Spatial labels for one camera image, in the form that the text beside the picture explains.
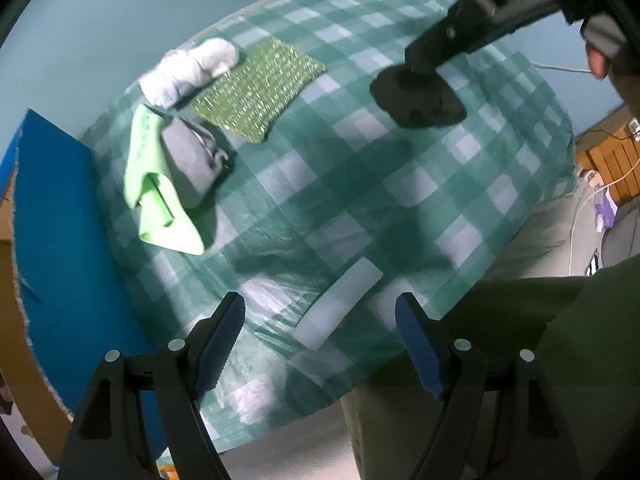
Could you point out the white socks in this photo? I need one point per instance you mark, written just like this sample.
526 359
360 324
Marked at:
187 72

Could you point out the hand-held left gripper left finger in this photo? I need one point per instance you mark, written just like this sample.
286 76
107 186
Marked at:
220 341

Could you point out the green checked tablecloth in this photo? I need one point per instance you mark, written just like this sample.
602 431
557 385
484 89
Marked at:
350 200

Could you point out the wooden crate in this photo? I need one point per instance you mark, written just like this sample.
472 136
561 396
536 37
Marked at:
610 160

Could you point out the light green cloth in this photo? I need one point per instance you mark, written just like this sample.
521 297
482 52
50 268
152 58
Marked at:
145 160

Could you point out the grey sock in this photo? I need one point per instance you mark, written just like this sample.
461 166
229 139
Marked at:
187 160

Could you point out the black cloth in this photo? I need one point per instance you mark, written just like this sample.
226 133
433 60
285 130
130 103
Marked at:
417 100

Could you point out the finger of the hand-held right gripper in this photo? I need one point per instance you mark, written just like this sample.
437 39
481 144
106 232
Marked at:
440 42

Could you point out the blue cardboard box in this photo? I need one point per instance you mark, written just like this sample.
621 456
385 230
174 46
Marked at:
65 235

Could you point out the person's right hand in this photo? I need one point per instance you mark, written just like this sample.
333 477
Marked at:
597 62

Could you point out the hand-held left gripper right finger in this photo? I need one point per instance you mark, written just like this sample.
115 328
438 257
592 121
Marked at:
419 341

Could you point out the green sparkly dishcloth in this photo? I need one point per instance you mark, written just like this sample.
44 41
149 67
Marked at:
255 90

